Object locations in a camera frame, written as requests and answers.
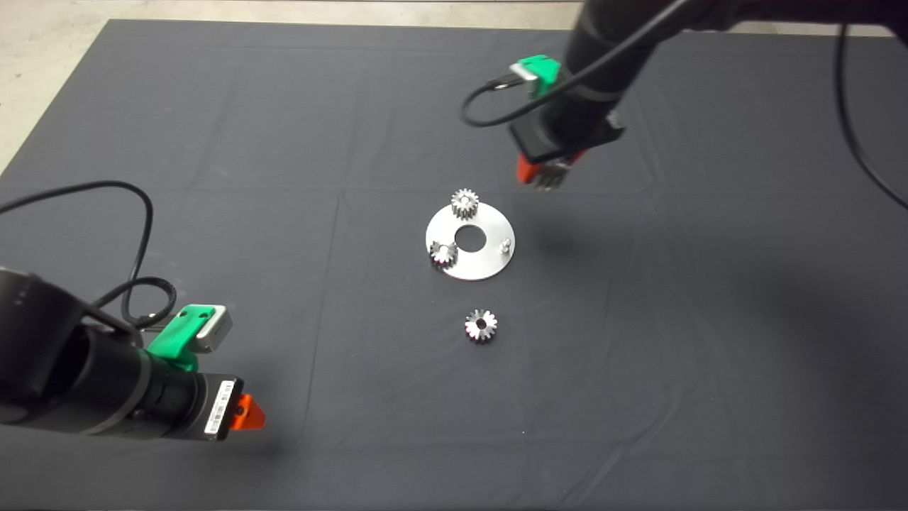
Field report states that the gripper's green camera mount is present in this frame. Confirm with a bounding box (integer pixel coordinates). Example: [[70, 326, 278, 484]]
[[521, 55, 563, 99], [148, 304, 215, 373]]

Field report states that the dark grey table cloth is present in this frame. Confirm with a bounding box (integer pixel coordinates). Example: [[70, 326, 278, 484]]
[[0, 20, 908, 511]]

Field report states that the large dark steel gear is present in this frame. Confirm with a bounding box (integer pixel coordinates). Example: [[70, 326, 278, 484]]
[[528, 160, 572, 192]]

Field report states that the right arm's black cable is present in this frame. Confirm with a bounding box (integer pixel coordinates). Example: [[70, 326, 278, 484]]
[[461, 0, 908, 210]]

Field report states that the left gripper's green camera mount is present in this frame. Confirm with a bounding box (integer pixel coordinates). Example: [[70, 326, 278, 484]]
[[148, 304, 215, 373]]

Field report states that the right gripper's silver camera box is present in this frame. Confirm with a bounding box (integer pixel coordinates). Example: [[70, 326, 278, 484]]
[[509, 60, 541, 89]]

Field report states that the left arm's black cable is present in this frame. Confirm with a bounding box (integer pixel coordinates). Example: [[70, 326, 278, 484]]
[[0, 180, 177, 331]]

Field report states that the left gripper's silver camera box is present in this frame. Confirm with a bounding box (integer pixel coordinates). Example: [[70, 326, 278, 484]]
[[193, 305, 233, 353]]

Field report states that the right gripper's green camera mount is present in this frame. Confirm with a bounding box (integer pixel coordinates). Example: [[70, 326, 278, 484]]
[[521, 55, 563, 99]]

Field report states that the arm's black cable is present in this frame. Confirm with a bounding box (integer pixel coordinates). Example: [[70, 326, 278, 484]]
[[0, 180, 177, 331], [461, 0, 908, 210]]

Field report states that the gripper's silver camera box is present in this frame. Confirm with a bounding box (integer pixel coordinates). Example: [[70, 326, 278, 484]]
[[193, 305, 233, 353], [509, 60, 541, 89]]

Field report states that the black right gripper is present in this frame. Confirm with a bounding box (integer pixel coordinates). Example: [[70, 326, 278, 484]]
[[509, 82, 629, 185]]

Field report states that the round metal plate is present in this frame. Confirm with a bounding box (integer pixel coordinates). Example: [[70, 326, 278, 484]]
[[426, 201, 516, 282]]

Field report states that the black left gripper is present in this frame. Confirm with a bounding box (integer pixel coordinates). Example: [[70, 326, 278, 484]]
[[145, 369, 267, 442]]

